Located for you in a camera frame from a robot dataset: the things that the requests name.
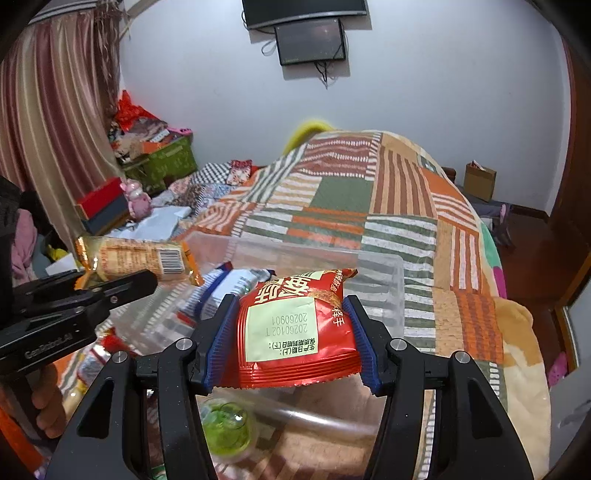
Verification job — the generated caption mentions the brown pink curtain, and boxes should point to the brown pink curtain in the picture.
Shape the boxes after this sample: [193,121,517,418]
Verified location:
[0,7,124,241]

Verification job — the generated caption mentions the red flat box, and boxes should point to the red flat box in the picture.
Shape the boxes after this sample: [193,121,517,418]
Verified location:
[75,176,127,220]

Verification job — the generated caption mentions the red patterned pouch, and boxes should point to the red patterned pouch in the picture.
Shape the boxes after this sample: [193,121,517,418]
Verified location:
[228,159,254,186]

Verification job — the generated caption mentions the green storage box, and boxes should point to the green storage box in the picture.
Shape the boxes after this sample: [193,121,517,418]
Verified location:
[124,136,199,193]

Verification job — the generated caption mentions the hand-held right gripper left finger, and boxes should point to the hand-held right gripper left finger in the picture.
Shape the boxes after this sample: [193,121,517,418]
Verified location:
[44,294,238,480]

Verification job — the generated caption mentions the pale blue cloth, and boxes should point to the pale blue cloth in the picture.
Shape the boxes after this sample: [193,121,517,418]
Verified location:
[117,205,192,244]

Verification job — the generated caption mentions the yellow foam tube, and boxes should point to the yellow foam tube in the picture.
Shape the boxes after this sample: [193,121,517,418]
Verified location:
[284,121,342,154]

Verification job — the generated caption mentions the small black wall monitor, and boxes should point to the small black wall monitor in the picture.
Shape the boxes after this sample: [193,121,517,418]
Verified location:
[274,17,348,67]

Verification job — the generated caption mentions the striped patchwork blanket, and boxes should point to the striped patchwork blanket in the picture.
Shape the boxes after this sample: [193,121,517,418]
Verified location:
[60,129,555,480]

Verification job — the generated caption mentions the black hanging cable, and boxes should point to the black hanging cable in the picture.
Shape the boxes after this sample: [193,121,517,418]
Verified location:
[314,61,339,89]

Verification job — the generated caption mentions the blue white snack packet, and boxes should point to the blue white snack packet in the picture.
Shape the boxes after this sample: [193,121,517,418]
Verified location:
[178,262,278,329]

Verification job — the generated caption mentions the brown cardboard box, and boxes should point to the brown cardboard box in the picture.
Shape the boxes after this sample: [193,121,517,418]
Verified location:
[463,161,498,203]

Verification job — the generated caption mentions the pink garment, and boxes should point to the pink garment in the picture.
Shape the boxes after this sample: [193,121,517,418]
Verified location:
[10,209,38,280]

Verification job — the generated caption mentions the grey box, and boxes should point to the grey box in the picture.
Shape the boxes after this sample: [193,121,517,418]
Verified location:
[83,198,133,236]

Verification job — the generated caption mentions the pink bunny toy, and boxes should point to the pink bunny toy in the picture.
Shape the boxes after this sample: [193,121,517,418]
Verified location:
[120,180,153,219]

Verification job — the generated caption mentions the pile of papers and bags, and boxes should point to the pile of papers and bags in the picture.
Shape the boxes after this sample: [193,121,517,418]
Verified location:
[108,111,195,163]

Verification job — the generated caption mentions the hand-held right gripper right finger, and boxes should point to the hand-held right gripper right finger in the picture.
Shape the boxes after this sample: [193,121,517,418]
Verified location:
[342,294,543,480]

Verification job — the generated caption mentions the black wall television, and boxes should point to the black wall television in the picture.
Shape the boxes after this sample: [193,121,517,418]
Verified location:
[241,0,370,31]

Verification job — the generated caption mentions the person's left hand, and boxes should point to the person's left hand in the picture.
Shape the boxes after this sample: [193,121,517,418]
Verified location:
[30,364,68,440]

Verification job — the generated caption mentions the green jelly cup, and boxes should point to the green jelly cup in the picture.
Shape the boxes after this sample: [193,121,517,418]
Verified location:
[196,397,260,465]

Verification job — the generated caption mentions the wardrobe with white sliding door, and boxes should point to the wardrobe with white sliding door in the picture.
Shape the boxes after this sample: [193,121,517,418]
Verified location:
[551,295,591,444]

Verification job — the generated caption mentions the pink slipper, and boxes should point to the pink slipper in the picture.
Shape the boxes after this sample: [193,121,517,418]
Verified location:
[549,352,570,387]

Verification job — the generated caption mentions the wooden door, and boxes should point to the wooden door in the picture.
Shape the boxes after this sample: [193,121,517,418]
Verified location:
[547,41,591,305]

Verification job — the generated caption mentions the red plastic bag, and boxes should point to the red plastic bag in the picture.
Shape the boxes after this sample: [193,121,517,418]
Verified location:
[115,90,157,133]

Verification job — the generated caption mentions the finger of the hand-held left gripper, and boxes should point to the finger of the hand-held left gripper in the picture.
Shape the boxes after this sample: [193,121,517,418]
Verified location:
[0,270,158,334]
[11,271,88,303]

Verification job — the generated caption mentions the clear plastic container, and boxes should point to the clear plastic container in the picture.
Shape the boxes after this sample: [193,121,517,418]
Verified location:
[99,230,408,444]

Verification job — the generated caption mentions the orange biscuit packet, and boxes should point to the orange biscuit packet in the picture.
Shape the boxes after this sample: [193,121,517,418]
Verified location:
[74,234,206,288]

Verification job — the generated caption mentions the red snack packet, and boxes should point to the red snack packet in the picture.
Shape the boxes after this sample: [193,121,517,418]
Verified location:
[215,268,362,388]

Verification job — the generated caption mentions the checkered patterned quilt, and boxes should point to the checkered patterned quilt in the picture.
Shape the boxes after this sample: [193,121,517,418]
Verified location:
[152,161,269,219]

